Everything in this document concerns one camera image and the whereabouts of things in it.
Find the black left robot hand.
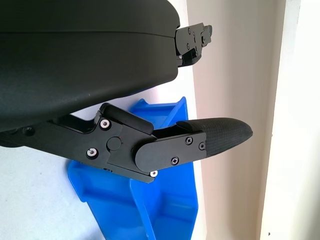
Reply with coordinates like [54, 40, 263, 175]
[0, 0, 254, 185]

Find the blue plastic tray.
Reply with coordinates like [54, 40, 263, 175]
[66, 96, 200, 240]

